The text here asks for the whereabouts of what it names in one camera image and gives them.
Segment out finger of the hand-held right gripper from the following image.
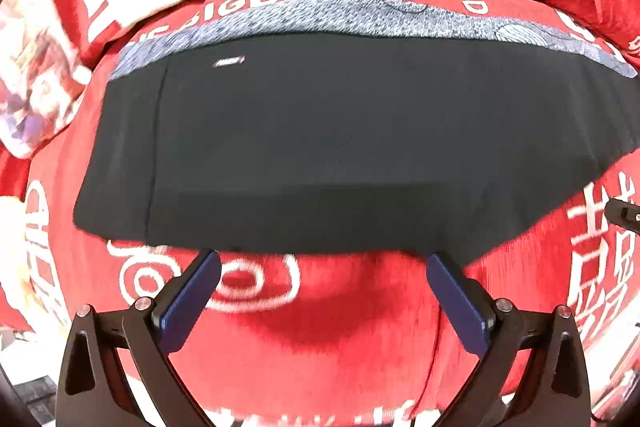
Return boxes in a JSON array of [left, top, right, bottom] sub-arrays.
[[604, 198, 640, 235]]

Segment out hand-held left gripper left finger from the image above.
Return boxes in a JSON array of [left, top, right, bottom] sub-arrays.
[[55, 249, 223, 427]]

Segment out black pants with grey waistband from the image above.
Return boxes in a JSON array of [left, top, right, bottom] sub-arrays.
[[73, 0, 640, 268]]

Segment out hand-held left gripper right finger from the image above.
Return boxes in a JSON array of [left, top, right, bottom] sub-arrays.
[[426, 252, 593, 427]]

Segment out floral patterned cloth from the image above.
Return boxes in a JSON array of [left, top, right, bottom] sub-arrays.
[[0, 0, 93, 158]]

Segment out red printed bed cover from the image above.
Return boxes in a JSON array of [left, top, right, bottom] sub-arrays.
[[0, 0, 640, 427]]

